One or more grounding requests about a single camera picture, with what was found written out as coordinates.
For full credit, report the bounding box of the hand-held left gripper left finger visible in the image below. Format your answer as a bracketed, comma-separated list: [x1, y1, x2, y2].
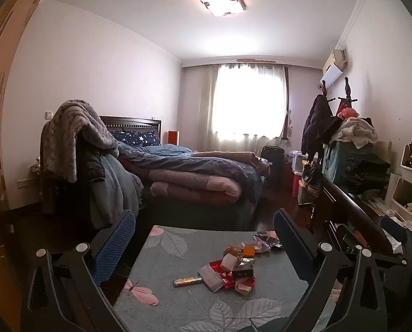
[20, 210, 136, 332]

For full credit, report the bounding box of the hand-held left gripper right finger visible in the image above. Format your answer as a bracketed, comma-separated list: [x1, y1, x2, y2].
[273, 209, 390, 332]

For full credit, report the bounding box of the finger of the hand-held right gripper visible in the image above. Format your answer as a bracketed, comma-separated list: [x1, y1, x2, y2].
[382, 216, 408, 246]

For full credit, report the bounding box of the dark blue foil wrapper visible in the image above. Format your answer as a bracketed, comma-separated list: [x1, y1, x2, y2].
[254, 232, 283, 250]

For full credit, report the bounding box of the pink storage box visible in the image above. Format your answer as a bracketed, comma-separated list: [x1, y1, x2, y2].
[292, 172, 307, 198]

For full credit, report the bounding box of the light blue blanket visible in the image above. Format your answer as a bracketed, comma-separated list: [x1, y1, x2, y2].
[88, 152, 145, 229]

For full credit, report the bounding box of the dark foil packet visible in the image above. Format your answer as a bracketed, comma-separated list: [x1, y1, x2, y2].
[231, 257, 255, 280]

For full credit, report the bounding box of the stack of dark folded clothes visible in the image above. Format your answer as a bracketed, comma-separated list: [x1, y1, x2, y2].
[348, 159, 392, 195]

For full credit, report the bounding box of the pink small box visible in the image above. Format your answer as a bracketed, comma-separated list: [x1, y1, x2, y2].
[221, 253, 240, 271]

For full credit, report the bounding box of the pink small packet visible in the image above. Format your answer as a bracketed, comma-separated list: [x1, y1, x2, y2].
[235, 277, 254, 295]

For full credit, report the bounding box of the black suitcase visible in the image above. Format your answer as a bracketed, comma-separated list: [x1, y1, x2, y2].
[260, 145, 285, 189]

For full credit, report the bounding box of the white plastic container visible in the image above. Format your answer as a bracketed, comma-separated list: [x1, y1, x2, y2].
[291, 150, 322, 174]

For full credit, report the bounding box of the black garment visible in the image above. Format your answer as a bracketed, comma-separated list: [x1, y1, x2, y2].
[40, 143, 106, 215]

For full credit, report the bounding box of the red foil wrapper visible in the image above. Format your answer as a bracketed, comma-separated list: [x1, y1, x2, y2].
[209, 259, 257, 289]

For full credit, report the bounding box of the yellow snack bar wrapper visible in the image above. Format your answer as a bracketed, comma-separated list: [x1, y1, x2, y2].
[173, 276, 203, 288]

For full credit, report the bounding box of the teal storage box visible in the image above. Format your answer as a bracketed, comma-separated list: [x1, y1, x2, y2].
[322, 140, 374, 190]

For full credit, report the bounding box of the table with teal floral cloth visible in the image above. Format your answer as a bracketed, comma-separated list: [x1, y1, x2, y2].
[113, 225, 345, 332]

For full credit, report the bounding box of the white paper packet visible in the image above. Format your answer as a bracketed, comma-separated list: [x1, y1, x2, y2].
[198, 264, 225, 293]

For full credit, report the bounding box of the bed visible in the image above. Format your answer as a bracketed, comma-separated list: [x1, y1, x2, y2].
[99, 116, 272, 230]

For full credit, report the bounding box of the red quilt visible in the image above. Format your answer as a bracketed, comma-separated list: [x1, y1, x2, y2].
[150, 192, 242, 213]

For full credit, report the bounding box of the pink quilt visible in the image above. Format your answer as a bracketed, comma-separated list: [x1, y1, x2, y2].
[149, 169, 243, 204]

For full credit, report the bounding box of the pile of white clothes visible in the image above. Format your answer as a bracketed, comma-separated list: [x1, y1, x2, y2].
[332, 117, 379, 149]

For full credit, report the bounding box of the blue star print pillow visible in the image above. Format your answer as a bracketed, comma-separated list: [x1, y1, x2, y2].
[107, 129, 161, 146]

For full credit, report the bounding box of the blue duvet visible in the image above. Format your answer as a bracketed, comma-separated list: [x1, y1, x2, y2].
[118, 143, 270, 202]

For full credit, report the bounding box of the black hanging jacket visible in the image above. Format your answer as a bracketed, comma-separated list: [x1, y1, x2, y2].
[301, 95, 334, 155]

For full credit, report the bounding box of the grey fleece blanket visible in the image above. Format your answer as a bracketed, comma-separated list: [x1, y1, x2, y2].
[40, 100, 121, 185]

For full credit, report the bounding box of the dark wooden headboard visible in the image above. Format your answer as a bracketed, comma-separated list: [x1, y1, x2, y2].
[99, 116, 161, 146]

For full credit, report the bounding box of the red cloth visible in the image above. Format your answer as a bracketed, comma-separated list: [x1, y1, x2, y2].
[337, 100, 361, 119]

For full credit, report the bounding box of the white window curtain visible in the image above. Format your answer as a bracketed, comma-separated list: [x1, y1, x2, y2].
[199, 63, 291, 153]

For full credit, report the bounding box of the wooden coat rack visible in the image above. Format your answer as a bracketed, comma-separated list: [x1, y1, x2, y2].
[319, 77, 359, 118]

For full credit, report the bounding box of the white air conditioner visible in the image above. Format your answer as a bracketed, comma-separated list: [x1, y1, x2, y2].
[318, 48, 349, 89]

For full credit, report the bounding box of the wooden wardrobe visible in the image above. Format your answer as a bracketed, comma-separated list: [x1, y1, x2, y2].
[0, 0, 70, 319]

